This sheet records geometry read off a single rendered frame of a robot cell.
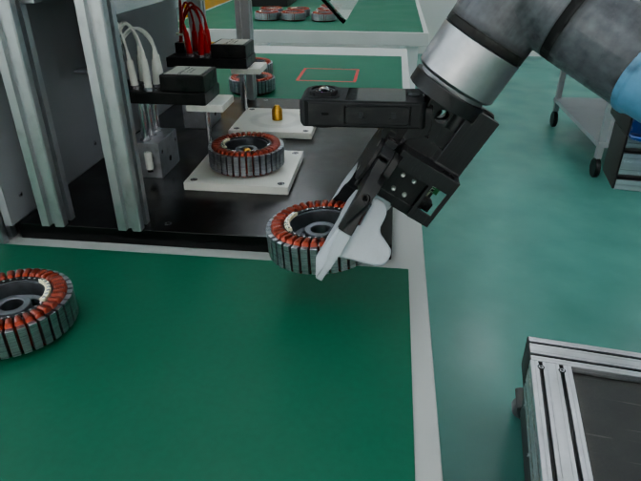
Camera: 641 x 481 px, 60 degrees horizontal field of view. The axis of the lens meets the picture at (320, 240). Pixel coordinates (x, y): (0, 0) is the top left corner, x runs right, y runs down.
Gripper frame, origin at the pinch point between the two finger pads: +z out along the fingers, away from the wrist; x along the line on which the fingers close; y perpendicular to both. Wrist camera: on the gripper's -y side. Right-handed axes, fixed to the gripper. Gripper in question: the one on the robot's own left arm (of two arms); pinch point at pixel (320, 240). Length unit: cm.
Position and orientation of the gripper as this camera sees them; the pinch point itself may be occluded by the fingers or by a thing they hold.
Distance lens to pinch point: 58.7
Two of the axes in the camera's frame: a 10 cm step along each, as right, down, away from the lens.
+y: 8.6, 4.8, 1.5
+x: 1.2, -4.8, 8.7
